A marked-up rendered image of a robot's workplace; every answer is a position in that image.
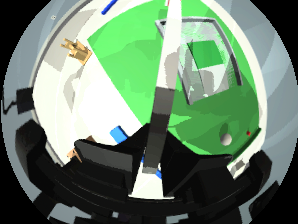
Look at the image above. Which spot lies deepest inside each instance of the green flat mat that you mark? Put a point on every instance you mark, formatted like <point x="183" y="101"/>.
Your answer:
<point x="129" y="49"/>

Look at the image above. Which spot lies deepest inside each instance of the white golf ball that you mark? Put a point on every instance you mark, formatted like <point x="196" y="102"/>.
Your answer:
<point x="225" y="139"/>

